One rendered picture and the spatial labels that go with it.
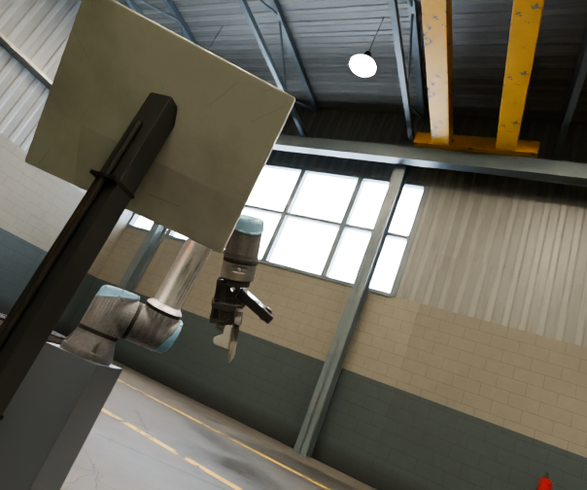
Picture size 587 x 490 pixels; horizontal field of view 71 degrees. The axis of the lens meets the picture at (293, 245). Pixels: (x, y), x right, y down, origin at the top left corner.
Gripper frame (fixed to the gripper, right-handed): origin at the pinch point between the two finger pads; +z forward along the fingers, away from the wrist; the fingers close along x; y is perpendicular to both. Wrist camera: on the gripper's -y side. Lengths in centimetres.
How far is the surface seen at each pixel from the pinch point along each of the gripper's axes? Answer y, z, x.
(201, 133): 12, -49, 40
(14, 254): 441, 137, -779
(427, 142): -314, -223, -649
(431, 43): -218, -318, -475
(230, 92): 9, -56, 42
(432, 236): -351, -50, -622
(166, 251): 165, 96, -891
